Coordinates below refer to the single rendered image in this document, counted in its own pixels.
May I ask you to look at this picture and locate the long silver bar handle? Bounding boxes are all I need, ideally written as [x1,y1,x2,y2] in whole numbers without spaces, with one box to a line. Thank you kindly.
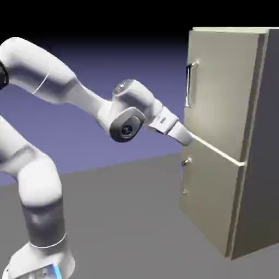
[184,60,200,109]

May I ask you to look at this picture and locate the short beige cabinet door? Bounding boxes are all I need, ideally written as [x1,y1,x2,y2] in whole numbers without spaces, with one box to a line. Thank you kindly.
[178,137,246,258]

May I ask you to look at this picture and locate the short silver door handle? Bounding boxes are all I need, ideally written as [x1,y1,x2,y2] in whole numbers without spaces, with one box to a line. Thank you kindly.
[181,157,193,196]

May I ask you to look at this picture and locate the beige painted cabinet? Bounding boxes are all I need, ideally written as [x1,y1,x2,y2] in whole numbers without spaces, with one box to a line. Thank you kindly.
[178,26,279,261]

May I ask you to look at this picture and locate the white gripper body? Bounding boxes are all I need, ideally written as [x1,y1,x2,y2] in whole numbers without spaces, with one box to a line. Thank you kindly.
[167,121,193,147]

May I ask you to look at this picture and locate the tall beige cabinet door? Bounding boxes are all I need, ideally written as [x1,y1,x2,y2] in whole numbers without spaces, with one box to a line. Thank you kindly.
[182,29,267,163]

